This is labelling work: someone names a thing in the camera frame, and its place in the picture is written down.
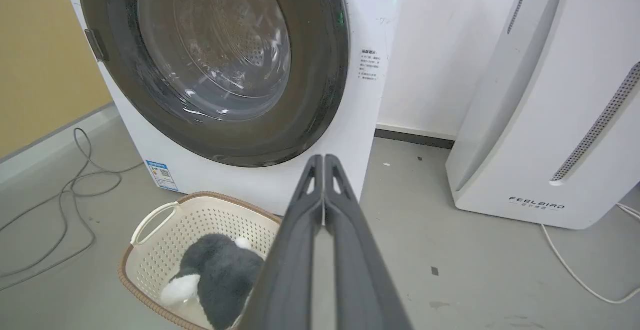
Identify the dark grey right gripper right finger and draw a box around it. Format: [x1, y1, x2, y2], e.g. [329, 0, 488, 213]
[324, 154, 414, 330]

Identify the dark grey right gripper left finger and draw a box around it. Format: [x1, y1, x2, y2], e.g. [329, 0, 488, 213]
[236, 154, 326, 330]

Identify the white front-load washing machine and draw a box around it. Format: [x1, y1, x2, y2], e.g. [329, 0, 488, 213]
[58, 0, 408, 217]

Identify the dark round washing machine door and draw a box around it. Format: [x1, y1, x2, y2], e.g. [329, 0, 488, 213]
[76, 0, 350, 168]

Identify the grey and white plush toy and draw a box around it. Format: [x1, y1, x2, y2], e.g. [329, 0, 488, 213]
[159, 234, 265, 330]

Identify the cream perforated laundry basket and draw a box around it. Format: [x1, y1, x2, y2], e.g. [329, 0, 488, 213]
[118, 191, 282, 330]

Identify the blue energy label sticker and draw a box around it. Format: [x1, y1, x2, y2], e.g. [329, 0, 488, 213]
[145, 159, 179, 192]

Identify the white air purifier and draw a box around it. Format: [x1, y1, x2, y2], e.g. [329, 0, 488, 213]
[445, 0, 640, 230]

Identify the white power cord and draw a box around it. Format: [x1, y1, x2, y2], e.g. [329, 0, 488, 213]
[540, 203, 640, 305]

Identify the grey floor cable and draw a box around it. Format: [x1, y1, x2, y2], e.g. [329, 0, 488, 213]
[0, 127, 144, 291]

